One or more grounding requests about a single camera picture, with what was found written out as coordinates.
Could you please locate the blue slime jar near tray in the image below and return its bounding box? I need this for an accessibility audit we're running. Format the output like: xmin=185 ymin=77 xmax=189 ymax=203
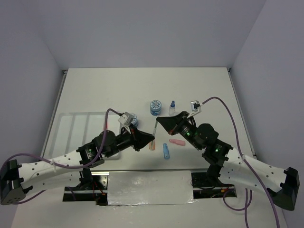
xmin=130 ymin=113 xmax=138 ymax=127

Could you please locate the green pen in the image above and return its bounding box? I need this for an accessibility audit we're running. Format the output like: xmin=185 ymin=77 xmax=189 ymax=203
xmin=152 ymin=121 xmax=158 ymax=136

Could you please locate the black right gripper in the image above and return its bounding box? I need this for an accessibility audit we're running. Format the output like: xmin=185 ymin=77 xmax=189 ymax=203
xmin=156 ymin=111 xmax=202 ymax=150

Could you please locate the orange translucent case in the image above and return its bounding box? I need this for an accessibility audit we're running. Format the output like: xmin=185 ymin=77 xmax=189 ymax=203
xmin=149 ymin=140 xmax=155 ymax=151

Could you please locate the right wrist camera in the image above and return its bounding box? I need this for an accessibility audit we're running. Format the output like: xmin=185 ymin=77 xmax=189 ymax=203
xmin=188 ymin=100 xmax=201 ymax=118

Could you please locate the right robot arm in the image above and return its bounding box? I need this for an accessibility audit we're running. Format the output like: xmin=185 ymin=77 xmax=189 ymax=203
xmin=156 ymin=112 xmax=300 ymax=211

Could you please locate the small clear spray bottle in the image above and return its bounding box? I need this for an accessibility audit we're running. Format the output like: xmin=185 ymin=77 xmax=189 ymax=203
xmin=169 ymin=101 xmax=175 ymax=116

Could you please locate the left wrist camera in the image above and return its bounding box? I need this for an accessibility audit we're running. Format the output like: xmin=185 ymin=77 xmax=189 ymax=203
xmin=118 ymin=112 xmax=133 ymax=127

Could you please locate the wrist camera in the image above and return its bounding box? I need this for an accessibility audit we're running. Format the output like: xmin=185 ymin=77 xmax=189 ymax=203
xmin=118 ymin=112 xmax=133 ymax=127
xmin=188 ymin=100 xmax=201 ymax=118

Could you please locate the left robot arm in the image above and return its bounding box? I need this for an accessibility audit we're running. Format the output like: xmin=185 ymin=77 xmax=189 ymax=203
xmin=0 ymin=127 xmax=155 ymax=205

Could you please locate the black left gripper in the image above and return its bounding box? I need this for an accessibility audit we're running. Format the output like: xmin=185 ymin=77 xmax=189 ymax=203
xmin=104 ymin=122 xmax=154 ymax=157

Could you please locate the blue slime jar far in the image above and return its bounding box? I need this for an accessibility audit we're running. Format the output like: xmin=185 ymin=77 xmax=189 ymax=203
xmin=150 ymin=100 xmax=162 ymax=116

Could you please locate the pink translucent case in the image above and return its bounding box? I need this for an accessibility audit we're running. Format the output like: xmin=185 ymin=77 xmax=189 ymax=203
xmin=169 ymin=139 xmax=186 ymax=146

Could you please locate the blue translucent case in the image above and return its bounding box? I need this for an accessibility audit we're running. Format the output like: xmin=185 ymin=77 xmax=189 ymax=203
xmin=163 ymin=143 xmax=170 ymax=159

